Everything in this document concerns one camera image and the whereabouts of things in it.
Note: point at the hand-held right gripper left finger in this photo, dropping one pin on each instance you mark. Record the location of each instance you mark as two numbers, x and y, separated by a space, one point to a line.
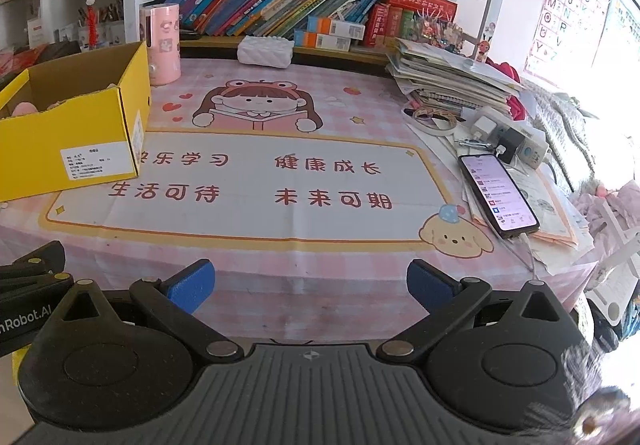
192 285

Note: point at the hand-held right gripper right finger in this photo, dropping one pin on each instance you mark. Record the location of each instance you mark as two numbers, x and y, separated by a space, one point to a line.
430 285

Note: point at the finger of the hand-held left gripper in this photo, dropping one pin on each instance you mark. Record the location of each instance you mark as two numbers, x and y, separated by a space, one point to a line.
40 285

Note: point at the yellow cardboard box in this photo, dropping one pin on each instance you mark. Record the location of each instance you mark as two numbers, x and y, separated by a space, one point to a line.
30 150

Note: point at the small pink plush toy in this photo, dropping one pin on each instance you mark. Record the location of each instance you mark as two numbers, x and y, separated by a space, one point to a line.
25 110

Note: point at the pink checked printed tablecloth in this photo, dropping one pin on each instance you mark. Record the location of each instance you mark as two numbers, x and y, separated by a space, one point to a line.
250 225

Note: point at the black smartphone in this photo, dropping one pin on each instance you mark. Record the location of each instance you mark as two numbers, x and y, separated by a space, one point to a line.
500 197

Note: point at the loose paper sheets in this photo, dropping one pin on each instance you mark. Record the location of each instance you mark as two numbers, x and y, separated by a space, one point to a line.
555 210

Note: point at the small metal tool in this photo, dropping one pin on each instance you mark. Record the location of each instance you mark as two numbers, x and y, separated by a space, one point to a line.
472 143

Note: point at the white hoop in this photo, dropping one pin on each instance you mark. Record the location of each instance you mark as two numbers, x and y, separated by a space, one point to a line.
430 132

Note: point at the black charger plug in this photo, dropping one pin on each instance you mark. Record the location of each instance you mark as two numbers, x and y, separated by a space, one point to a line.
511 145

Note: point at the white charger plug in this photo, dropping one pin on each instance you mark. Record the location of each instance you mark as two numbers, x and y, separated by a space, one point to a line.
484 127

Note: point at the white power strip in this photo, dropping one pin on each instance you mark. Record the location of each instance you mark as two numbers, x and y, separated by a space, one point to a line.
535 150

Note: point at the white plastic stand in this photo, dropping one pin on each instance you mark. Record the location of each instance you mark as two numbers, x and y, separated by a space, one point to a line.
617 260

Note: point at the pale pink clothing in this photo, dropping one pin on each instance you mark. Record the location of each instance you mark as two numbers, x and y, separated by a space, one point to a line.
610 205

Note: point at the magenta cloth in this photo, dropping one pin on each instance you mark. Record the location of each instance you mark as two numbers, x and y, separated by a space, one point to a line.
515 105

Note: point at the stack of notebooks and papers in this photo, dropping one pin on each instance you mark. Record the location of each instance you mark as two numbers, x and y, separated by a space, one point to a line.
445 75

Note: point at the blurred fuzzy cloth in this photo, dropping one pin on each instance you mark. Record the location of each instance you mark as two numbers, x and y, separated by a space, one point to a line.
605 405

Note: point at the grey knitted blanket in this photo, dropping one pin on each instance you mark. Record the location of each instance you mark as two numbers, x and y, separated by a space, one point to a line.
575 125

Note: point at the pink cartoon tumbler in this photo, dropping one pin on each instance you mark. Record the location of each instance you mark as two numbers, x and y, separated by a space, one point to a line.
162 45

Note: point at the white quilted tissue box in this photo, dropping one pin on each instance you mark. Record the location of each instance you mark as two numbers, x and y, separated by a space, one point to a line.
265 52

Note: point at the cartoon deer card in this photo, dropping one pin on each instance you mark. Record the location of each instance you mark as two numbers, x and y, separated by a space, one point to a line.
485 47

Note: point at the white red label box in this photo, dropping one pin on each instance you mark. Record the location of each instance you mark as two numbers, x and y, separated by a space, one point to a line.
36 32

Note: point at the colourful acrylic ornaments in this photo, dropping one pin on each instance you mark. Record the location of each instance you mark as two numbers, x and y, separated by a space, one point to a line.
437 30

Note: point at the red boxed book set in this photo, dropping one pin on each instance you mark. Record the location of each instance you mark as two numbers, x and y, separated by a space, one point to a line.
387 27

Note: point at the white pen holder rack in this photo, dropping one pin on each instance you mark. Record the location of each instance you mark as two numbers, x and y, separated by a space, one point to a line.
110 30

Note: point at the red spray bottle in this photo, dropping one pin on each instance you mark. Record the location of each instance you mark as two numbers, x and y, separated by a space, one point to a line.
91 25

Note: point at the orange white carton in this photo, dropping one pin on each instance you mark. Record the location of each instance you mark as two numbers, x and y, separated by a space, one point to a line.
322 41
337 27

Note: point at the red long box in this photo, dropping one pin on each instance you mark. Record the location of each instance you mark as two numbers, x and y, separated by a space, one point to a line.
420 0

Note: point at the row of colourful books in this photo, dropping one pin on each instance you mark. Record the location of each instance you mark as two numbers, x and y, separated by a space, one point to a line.
260 5

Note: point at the alphabet wall poster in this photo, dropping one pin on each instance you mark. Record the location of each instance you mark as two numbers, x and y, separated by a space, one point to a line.
567 10

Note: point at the pale wall chart poster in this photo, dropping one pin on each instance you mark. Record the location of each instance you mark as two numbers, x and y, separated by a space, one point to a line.
617 30

